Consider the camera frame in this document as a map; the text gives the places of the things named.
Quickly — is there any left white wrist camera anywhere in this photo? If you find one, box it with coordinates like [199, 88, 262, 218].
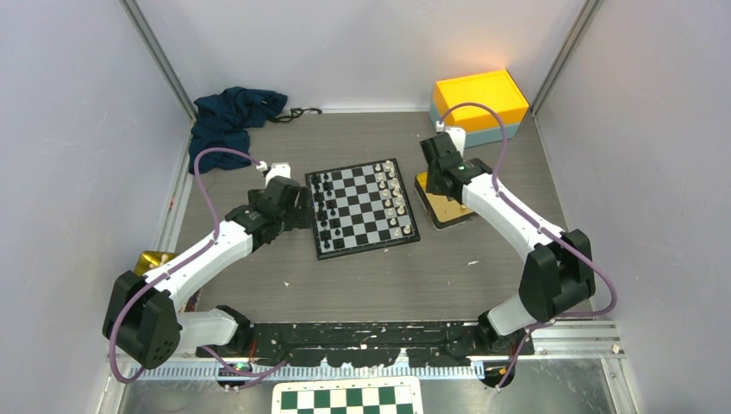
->
[255, 161, 291, 186]

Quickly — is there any black cord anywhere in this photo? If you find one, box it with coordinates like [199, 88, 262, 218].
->
[268, 106, 324, 124]

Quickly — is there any green checkered calibration board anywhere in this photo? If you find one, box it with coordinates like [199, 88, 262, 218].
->
[271, 376, 424, 414]

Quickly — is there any gold tin tray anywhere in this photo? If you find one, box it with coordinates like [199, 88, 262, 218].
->
[415, 172, 477, 230]

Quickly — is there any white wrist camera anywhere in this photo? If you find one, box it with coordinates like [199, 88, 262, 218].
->
[434, 121, 466, 156]
[255, 161, 291, 186]

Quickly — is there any dark blue cloth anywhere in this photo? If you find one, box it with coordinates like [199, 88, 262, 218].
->
[188, 86, 288, 173]

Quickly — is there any gold tin with brown pieces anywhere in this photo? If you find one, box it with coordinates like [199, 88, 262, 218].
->
[133, 250, 202, 312]

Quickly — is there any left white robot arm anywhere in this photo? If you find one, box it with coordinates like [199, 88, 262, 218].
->
[103, 177, 311, 370]

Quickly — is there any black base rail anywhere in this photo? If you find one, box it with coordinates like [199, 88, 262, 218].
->
[212, 321, 525, 368]

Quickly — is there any orange and teal box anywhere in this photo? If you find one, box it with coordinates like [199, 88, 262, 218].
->
[429, 69, 529, 147]

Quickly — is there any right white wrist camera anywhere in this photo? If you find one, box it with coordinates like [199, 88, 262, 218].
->
[434, 121, 466, 156]

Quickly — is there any black and white chessboard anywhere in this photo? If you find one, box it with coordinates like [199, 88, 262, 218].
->
[305, 158, 421, 260]

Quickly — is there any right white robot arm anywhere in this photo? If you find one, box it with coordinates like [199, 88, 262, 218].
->
[420, 132, 596, 354]

